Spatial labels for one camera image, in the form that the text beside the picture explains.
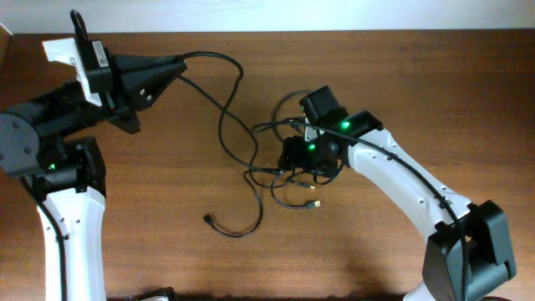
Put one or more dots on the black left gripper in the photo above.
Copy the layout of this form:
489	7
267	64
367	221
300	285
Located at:
135	87

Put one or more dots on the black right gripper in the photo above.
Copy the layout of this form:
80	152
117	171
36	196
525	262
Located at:
290	155

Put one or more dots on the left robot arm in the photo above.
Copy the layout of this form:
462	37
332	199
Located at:
64	173

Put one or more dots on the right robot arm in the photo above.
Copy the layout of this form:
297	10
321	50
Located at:
468	248

